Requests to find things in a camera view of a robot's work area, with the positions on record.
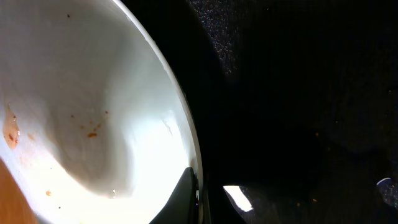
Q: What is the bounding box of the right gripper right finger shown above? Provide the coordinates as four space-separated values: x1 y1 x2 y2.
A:
223 185 397 224

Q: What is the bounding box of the round black tray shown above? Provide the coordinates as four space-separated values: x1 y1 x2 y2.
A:
126 1 397 223

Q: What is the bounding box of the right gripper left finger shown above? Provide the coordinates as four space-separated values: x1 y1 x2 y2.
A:
150 167 198 224

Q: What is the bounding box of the light blue plate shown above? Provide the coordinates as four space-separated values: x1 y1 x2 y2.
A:
1 0 203 223

